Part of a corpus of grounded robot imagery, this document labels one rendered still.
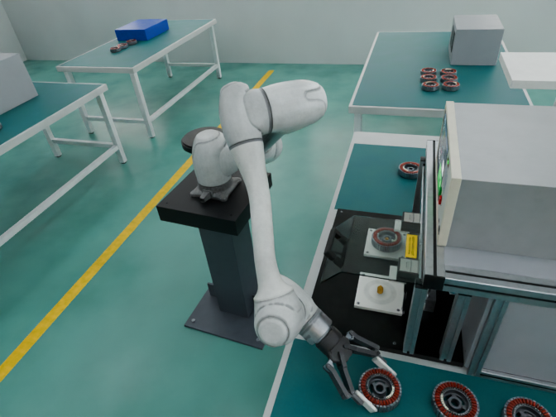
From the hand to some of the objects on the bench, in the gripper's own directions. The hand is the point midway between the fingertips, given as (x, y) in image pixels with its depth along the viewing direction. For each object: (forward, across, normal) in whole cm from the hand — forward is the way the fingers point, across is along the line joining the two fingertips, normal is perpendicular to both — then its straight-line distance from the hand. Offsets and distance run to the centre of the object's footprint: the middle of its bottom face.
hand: (379, 388), depth 108 cm
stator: (+1, 0, -2) cm, 2 cm away
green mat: (-15, -110, -14) cm, 112 cm away
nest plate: (-12, -30, -8) cm, 33 cm away
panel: (+5, -50, +2) cm, 50 cm away
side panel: (+28, -25, +13) cm, 39 cm away
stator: (+16, -7, +7) cm, 19 cm away
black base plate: (-14, -42, -11) cm, 45 cm away
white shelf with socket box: (+5, -146, -2) cm, 146 cm away
